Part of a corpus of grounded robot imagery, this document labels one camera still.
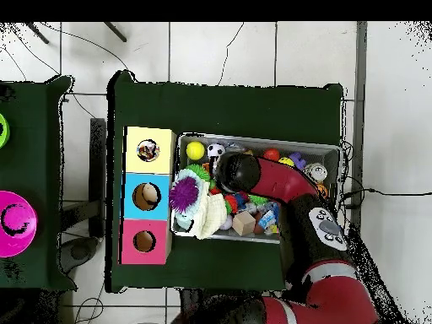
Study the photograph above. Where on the purple spiky monster toy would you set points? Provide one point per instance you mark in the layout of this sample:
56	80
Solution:
184	194

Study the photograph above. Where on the cream waffle cloth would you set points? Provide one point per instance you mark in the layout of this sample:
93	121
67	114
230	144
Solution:
212	216

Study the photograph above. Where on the mint waffle cloth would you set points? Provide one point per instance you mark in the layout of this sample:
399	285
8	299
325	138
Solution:
184	221

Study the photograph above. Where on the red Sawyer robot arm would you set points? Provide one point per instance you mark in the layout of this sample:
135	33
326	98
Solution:
283	179

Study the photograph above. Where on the wooden box with three holes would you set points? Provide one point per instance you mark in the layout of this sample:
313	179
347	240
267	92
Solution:
165	162

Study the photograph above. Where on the shallow clear mesh bin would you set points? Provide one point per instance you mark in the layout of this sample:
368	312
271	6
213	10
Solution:
260	144

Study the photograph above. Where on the black and white soccer ball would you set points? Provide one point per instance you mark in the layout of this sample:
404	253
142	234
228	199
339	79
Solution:
216	148

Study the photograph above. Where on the plain yellow ball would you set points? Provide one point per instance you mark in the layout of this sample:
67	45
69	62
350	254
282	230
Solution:
195	150

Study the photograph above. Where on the dark green tablecloth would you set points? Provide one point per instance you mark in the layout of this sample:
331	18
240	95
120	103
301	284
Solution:
27	101
219	108

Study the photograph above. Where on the yellow smiley face ball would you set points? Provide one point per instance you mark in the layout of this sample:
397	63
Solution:
287	161

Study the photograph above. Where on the crushed silver drink can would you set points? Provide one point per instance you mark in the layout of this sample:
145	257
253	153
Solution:
316	172

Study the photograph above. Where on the orange basketball toy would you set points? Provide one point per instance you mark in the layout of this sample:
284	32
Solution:
322	189

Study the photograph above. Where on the black tripod leg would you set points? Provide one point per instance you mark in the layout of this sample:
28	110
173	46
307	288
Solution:
115	32
37	32

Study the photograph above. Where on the pink plastic bowl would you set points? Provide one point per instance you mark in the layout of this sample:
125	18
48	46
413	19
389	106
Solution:
20	246

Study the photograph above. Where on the green plastic bowl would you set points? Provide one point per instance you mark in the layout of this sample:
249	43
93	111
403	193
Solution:
2	135

